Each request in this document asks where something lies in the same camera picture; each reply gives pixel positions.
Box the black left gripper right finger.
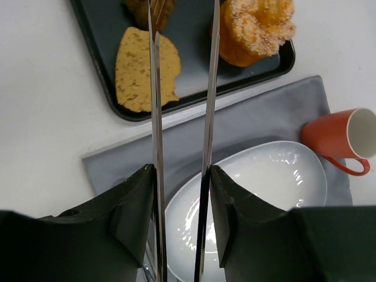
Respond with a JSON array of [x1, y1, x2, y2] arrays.
[[210, 165, 375, 281]]

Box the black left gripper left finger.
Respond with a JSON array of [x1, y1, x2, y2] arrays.
[[1, 164, 153, 281]]

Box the metal serving tongs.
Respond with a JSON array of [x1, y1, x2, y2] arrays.
[[147, 1, 220, 281]]

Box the yellow bread slice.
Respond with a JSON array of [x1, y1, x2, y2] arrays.
[[115, 27, 182, 113]]

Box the white oval plate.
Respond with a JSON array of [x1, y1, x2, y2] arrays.
[[165, 140, 327, 281]]

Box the orange mug white inside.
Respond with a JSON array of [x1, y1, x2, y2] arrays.
[[300, 108, 375, 176]]

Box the large sugared orange bun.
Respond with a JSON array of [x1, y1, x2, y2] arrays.
[[219, 0, 296, 68]]

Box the black rectangular tray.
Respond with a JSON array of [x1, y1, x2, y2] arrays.
[[71, 1, 296, 122]]

